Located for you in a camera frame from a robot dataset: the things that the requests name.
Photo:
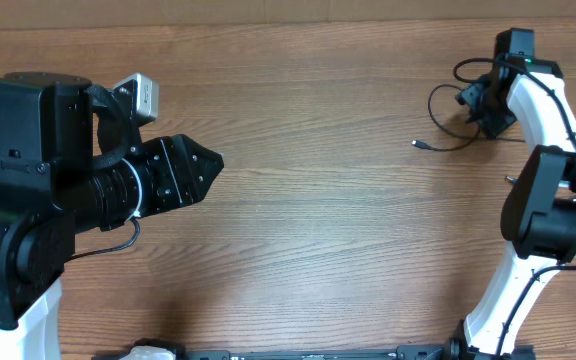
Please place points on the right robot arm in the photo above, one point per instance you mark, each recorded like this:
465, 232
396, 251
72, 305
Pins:
538, 218

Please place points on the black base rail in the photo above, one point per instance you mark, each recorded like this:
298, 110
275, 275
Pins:
288, 354

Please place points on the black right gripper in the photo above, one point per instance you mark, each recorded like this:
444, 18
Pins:
493, 127

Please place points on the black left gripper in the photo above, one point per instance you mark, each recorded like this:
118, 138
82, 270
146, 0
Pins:
177, 183

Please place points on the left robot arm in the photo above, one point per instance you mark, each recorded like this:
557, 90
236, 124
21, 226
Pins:
72, 159

